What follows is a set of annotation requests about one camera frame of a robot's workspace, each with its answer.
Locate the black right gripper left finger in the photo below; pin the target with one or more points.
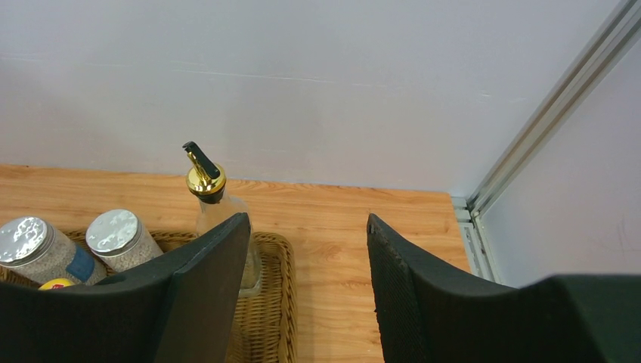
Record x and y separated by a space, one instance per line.
178 307

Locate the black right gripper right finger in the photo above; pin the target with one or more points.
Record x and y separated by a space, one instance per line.
431 311

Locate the silver-lid shaker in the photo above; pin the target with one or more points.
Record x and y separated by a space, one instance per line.
120 239
37 250

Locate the sauce bottle yellow cap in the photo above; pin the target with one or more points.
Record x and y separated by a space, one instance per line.
57 283

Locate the clear oil bottle gold spout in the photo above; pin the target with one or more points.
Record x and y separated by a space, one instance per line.
207 181

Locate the wicker divided tray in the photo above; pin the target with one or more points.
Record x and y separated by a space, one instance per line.
264 326

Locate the aluminium frame post right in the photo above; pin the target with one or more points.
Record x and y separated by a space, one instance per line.
565 196

